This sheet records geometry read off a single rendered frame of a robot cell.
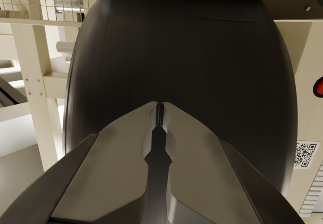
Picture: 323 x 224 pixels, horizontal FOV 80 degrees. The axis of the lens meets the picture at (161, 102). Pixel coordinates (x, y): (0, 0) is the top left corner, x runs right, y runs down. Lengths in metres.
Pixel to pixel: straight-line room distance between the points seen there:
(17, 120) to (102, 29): 3.65
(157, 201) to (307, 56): 0.36
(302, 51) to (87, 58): 0.36
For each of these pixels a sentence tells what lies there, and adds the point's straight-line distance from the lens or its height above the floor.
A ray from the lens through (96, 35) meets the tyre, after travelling 0.25.
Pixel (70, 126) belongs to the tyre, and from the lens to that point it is 0.25.
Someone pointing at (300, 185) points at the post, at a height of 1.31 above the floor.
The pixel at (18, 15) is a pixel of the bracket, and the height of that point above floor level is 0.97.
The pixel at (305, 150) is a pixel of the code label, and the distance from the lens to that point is 0.54.
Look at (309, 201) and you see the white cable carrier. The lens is 0.68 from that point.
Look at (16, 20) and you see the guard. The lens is 0.92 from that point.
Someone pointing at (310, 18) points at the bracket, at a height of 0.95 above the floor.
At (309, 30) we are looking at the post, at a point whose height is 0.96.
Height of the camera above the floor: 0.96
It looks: 23 degrees up
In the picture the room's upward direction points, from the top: 177 degrees counter-clockwise
